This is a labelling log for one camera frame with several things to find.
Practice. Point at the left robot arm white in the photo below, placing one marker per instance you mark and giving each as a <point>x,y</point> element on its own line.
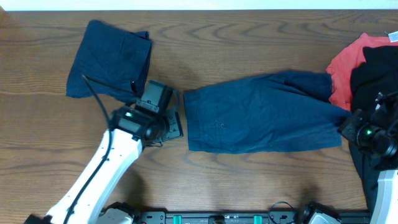
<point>130,131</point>

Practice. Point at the folded navy cloth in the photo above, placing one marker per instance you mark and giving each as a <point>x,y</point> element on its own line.
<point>115,59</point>

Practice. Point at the red garment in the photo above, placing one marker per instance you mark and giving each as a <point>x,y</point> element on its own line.
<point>341,66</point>

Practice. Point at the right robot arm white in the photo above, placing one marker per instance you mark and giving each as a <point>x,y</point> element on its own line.
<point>377,135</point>

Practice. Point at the white garment label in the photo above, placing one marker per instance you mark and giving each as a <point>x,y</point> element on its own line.
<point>393,36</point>

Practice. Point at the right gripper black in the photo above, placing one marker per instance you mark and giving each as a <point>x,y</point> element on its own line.
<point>349,128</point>

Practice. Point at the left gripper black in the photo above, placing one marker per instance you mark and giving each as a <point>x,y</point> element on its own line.
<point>175,125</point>

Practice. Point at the navy blue shorts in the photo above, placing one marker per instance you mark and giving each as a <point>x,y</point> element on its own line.
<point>282,112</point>

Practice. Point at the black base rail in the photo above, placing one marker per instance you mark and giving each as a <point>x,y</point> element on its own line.
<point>280,212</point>

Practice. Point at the black garment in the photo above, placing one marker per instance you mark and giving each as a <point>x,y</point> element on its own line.
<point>378,74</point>

